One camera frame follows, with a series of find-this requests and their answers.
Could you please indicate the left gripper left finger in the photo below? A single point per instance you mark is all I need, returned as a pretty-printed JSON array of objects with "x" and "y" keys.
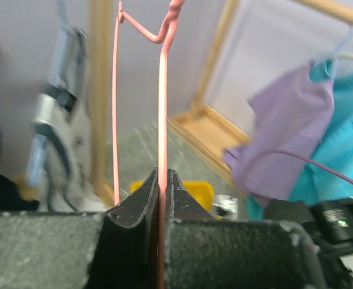
[{"x": 126, "y": 253}]

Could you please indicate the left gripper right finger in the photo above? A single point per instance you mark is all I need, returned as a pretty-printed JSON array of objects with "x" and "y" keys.
[{"x": 180, "y": 204}]

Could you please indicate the pink wire hanger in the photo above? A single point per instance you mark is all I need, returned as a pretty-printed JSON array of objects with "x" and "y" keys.
[{"x": 165, "y": 36}]

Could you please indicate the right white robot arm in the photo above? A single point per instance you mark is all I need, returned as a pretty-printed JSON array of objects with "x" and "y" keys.
[{"x": 329, "y": 223}]

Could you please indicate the blue hanger under white jersey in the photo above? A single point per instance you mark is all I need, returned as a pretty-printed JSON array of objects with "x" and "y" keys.
[{"x": 56, "y": 78}]

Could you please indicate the blue hanger on right rack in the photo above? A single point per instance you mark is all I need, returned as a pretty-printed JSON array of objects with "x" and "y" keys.
[{"x": 334, "y": 63}]

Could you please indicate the yellow plastic tray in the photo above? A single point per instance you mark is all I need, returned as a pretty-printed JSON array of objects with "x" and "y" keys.
[{"x": 194, "y": 192}]

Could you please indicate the right wooden clothes rack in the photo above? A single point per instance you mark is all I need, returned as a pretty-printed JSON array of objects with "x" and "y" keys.
[{"x": 202, "y": 127}]

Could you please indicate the wooden clothes rack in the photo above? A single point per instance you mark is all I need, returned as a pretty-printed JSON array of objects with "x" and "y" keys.
[
  {"x": 100, "y": 33},
  {"x": 202, "y": 127}
]

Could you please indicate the white grey basketball jersey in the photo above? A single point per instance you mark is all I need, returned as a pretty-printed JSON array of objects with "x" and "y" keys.
[{"x": 63, "y": 117}]

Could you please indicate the purple shirt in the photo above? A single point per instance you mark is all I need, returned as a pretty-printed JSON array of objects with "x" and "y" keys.
[{"x": 292, "y": 115}]

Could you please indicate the turquoise shirt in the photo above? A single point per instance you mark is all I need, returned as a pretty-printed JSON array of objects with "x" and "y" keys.
[{"x": 328, "y": 172}]

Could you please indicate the left wooden clothes rack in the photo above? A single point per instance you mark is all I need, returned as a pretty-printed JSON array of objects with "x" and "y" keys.
[{"x": 100, "y": 33}]

